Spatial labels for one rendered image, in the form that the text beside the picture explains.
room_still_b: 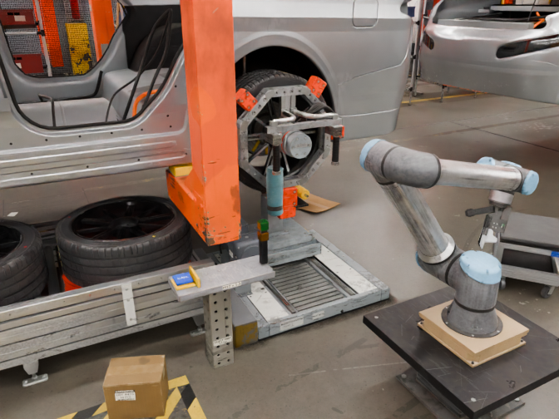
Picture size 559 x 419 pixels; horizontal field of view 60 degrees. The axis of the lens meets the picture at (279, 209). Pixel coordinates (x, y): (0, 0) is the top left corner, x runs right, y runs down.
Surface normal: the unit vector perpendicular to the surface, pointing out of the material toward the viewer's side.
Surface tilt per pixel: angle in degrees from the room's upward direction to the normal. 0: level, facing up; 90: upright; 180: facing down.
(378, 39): 90
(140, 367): 0
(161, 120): 90
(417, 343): 0
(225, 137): 90
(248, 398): 0
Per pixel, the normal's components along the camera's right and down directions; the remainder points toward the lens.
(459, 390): 0.00, -0.92
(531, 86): -0.48, 0.59
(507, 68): -0.68, 0.31
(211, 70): 0.45, 0.36
